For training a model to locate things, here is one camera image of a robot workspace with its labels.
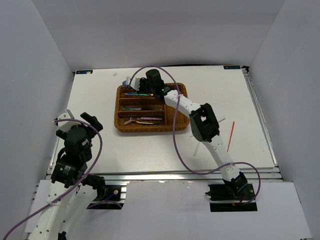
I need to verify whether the iridescent round bowl spoon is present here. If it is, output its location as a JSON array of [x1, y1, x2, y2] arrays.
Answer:
[[124, 92, 155, 97]]

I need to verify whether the purple iridescent spoon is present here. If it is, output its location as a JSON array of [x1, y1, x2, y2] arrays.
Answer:
[[122, 80, 130, 88]]

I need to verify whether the green handled table knife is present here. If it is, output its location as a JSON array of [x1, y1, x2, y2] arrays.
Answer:
[[121, 107, 144, 111]]

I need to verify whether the pink handled fork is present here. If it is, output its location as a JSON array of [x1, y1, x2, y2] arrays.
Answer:
[[130, 117, 163, 121]]

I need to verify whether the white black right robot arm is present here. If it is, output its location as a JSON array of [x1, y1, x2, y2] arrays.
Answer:
[[136, 69, 248, 200]]

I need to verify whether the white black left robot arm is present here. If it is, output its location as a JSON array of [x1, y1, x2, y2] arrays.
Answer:
[[28, 109, 106, 240]]

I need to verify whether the woven wicker cutlery tray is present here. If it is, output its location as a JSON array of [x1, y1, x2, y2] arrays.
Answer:
[[114, 82, 191, 133]]

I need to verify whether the left blue table label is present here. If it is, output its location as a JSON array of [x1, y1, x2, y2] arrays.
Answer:
[[75, 69, 93, 75]]

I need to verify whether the blue table label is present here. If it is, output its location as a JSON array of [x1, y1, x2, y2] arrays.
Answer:
[[75, 69, 93, 75], [223, 65, 241, 70]]

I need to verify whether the white chopstick long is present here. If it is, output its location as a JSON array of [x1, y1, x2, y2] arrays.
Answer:
[[193, 142, 200, 156]]

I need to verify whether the right blue table label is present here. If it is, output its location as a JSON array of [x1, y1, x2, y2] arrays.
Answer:
[[223, 65, 241, 70]]

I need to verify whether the red chopstick lower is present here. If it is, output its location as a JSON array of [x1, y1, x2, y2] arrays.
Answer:
[[227, 121, 236, 152]]

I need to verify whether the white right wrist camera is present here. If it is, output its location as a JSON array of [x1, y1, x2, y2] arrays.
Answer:
[[124, 76, 141, 92]]

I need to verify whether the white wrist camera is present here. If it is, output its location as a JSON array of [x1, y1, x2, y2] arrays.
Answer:
[[53, 109, 80, 133], [124, 76, 141, 92]]

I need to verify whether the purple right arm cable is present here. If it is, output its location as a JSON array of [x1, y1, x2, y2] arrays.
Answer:
[[128, 65, 261, 206]]

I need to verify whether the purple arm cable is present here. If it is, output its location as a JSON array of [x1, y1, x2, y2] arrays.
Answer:
[[128, 65, 261, 206], [2, 118, 125, 240]]

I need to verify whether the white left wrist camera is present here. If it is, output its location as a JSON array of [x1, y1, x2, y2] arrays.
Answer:
[[53, 109, 80, 133]]

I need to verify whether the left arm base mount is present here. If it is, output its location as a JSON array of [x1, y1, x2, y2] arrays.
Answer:
[[87, 184, 127, 210]]

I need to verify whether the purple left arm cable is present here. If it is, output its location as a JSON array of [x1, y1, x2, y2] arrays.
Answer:
[[2, 118, 125, 240]]

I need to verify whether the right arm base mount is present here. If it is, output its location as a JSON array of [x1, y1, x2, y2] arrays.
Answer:
[[205, 184, 258, 213]]

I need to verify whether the aluminium table frame rail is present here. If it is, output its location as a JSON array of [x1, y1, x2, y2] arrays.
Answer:
[[46, 65, 288, 185]]

